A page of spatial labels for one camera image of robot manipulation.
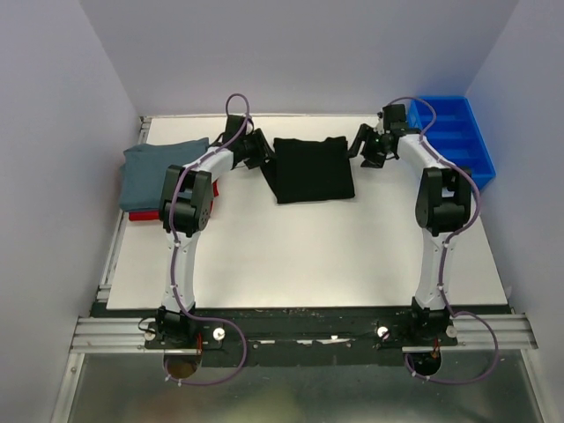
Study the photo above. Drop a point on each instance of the folded red t-shirt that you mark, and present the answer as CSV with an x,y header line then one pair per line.
x,y
150,211

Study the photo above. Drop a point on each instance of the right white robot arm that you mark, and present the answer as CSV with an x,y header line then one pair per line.
x,y
447,202

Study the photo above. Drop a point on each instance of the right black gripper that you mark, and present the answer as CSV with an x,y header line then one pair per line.
x,y
371,160

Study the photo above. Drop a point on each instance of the blue plastic bin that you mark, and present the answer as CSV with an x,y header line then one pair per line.
x,y
456,136

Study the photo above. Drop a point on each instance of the black floral print t-shirt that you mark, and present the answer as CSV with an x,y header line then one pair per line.
x,y
309,171

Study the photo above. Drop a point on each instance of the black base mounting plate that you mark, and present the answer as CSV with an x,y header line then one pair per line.
x,y
295,337

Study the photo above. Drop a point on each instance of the folded teal t-shirt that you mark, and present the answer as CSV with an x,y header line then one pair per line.
x,y
144,170

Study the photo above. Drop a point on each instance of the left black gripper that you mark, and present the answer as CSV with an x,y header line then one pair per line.
x,y
262,150

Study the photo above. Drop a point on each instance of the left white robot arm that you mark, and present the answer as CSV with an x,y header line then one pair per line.
x,y
186,204

